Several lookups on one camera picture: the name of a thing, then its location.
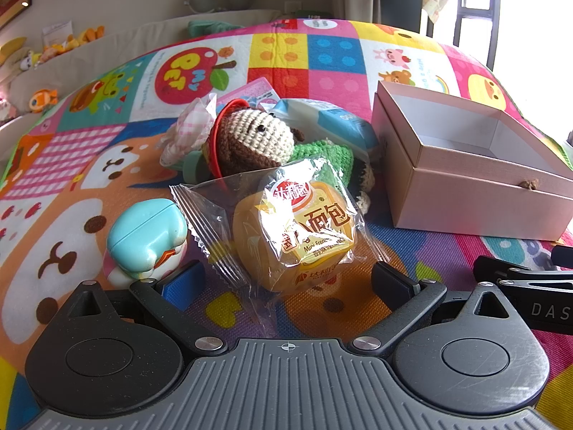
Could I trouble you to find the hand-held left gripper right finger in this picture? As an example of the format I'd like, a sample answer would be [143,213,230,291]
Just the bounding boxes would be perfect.
[349,261,516,359]

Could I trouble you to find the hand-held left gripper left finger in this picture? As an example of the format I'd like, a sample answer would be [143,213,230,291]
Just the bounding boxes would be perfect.
[67,261,229,357]

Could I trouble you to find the teal duck-shaped case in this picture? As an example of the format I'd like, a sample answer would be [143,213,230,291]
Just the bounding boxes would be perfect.
[106,201,189,288]

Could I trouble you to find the pink cardboard box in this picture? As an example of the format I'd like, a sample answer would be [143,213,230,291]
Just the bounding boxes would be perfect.
[371,81,573,242]

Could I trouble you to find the clear bread packet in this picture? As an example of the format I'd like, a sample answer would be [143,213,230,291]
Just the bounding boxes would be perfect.
[170,154,391,340]

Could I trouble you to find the small green round object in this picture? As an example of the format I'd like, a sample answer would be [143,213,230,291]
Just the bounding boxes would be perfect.
[183,150,212,184]

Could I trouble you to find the pink checkered scrunchie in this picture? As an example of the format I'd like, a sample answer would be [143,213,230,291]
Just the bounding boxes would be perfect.
[159,92,218,169]

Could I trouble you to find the brown crochet doll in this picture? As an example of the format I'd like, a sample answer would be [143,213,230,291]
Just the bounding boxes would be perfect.
[202,100,377,214]

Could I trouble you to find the blue wet wipes packet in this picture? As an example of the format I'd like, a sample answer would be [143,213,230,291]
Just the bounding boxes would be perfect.
[260,97,381,163]

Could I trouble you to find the pink card packet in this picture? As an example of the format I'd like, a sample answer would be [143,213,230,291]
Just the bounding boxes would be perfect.
[215,76,281,113]

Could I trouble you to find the orange fish plush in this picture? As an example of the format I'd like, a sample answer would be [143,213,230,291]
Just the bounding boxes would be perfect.
[28,89,59,112]

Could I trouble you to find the colourful cartoon play mat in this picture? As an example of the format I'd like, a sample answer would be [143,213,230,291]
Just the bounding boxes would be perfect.
[0,18,573,430]

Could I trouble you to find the green cloth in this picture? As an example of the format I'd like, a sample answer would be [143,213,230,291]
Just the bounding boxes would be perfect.
[187,20,234,39]

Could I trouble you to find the row of plush toys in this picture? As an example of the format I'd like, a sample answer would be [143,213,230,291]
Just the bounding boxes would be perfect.
[0,26,106,73]

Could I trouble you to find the black window frame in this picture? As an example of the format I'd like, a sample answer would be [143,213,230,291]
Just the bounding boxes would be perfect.
[418,0,507,77]

